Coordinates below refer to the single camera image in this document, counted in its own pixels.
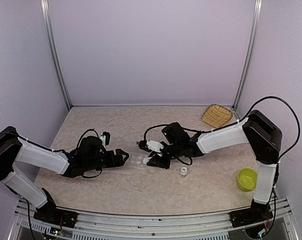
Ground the aluminium frame post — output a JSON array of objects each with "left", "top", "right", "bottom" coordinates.
[
  {"left": 232, "top": 0, "right": 262, "bottom": 110},
  {"left": 41, "top": 0, "right": 72, "bottom": 111}
]

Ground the clear plastic pill organizer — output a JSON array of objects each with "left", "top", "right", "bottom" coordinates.
[{"left": 126, "top": 141, "right": 149, "bottom": 169}]

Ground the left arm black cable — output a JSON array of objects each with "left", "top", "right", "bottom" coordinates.
[{"left": 0, "top": 128, "right": 101, "bottom": 151}]

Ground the left aluminium frame post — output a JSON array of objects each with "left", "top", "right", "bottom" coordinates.
[{"left": 41, "top": 0, "right": 72, "bottom": 111}]

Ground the white pill bottle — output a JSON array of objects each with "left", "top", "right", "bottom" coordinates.
[
  {"left": 180, "top": 167, "right": 188, "bottom": 178},
  {"left": 143, "top": 157, "right": 151, "bottom": 165}
]

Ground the right aluminium frame post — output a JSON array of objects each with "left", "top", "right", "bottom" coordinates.
[{"left": 232, "top": 0, "right": 262, "bottom": 110}]

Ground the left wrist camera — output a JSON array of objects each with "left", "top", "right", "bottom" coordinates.
[{"left": 100, "top": 131, "right": 111, "bottom": 146}]

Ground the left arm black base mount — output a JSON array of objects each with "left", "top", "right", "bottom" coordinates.
[{"left": 34, "top": 201, "right": 78, "bottom": 228}]

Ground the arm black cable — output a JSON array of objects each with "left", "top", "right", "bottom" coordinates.
[
  {"left": 143, "top": 96, "right": 301, "bottom": 158},
  {"left": 0, "top": 128, "right": 101, "bottom": 151}
]

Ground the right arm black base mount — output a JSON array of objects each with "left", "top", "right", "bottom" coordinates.
[{"left": 229, "top": 200, "right": 273, "bottom": 228}]

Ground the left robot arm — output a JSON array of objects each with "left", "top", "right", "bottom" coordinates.
[{"left": 0, "top": 126, "right": 129, "bottom": 222}]

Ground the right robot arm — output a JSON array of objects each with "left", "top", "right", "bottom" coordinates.
[{"left": 138, "top": 110, "right": 282, "bottom": 222}]

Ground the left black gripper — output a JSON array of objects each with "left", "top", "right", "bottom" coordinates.
[{"left": 85, "top": 148, "right": 129, "bottom": 172}]

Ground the front aluminium rail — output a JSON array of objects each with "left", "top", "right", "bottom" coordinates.
[{"left": 8, "top": 197, "right": 299, "bottom": 240}]

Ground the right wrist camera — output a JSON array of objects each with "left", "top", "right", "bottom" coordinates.
[{"left": 137, "top": 140, "right": 164, "bottom": 153}]

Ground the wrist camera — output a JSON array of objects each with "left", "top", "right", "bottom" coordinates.
[
  {"left": 100, "top": 131, "right": 111, "bottom": 146},
  {"left": 137, "top": 140, "right": 164, "bottom": 153}
]

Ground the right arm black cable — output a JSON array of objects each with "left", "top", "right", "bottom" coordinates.
[{"left": 143, "top": 96, "right": 301, "bottom": 158}]

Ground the woven bamboo tray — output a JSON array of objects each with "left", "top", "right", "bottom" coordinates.
[{"left": 201, "top": 104, "right": 233, "bottom": 129}]

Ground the lime green bowl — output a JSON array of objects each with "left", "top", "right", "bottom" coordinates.
[{"left": 236, "top": 168, "right": 257, "bottom": 192}]

